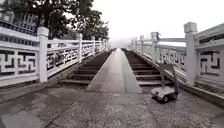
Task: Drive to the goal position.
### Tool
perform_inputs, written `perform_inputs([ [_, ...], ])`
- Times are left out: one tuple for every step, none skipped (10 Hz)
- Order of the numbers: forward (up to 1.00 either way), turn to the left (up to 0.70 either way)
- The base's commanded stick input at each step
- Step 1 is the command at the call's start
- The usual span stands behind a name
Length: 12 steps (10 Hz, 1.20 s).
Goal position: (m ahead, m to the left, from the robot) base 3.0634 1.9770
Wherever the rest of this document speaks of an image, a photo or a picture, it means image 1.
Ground grey stone pavement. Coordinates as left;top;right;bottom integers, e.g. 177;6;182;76
0;81;224;128

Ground stone stairs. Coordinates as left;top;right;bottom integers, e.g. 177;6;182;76
59;49;113;86
122;49;175;93

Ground large dark tree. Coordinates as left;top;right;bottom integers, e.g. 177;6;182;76
0;0;110;41

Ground white stone railing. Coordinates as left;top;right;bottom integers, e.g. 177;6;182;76
0;26;111;89
127;21;224;89

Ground small wheeled robot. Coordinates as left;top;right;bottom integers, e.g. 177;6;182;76
149;63;180;104

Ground grey stone ramp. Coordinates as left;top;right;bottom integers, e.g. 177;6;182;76
85;48;143;94

